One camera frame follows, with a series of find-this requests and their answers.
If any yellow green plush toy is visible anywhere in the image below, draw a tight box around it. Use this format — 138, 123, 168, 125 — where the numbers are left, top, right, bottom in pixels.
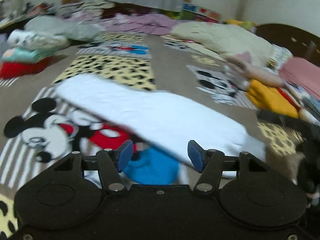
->
224, 20, 256, 31

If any purple quilt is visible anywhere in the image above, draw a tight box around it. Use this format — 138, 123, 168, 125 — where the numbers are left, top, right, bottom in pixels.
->
70, 12, 179, 36

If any striped beige garment pile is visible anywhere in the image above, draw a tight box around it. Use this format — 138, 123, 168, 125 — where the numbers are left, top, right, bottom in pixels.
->
59, 0, 116, 17

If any floral white garment pile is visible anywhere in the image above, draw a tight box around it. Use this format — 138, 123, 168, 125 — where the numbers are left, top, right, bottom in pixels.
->
271, 45, 319, 125

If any white fleece garment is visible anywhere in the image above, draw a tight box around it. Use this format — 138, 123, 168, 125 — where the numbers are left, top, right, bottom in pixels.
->
55, 74, 266, 184

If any dark wooden headboard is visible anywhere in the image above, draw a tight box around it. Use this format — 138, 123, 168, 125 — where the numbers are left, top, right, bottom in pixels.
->
255, 23, 320, 67

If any grey crumpled garment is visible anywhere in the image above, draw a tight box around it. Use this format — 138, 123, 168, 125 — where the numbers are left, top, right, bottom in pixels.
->
24, 15, 102, 42

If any pink pillow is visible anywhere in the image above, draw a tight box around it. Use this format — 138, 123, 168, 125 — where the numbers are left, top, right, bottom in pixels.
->
278, 57, 320, 100

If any colourful foam play mat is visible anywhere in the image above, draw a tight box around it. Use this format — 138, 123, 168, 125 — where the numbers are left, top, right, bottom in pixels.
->
161, 2, 221, 23

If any cream quilt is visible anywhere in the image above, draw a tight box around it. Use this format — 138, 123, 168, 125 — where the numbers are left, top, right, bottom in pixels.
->
170, 22, 275, 67

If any Mickey Mouse brown blanket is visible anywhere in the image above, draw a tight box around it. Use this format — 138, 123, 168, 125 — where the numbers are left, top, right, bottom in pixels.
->
0, 31, 320, 238

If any teal folded garment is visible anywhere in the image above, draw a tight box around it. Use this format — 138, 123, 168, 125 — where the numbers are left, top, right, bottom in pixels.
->
1, 47, 56, 64

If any yellow quilted garment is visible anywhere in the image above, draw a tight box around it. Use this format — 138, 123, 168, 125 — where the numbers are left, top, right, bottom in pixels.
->
246, 80, 299, 118

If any white panda folded garment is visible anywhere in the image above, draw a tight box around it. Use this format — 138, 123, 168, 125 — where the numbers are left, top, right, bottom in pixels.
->
7, 29, 69, 51

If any red folded garment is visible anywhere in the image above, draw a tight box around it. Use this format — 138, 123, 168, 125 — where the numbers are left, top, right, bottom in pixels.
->
1, 57, 52, 79

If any cluttered side shelf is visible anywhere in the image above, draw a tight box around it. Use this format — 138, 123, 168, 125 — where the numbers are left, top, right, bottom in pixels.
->
1, 0, 56, 29

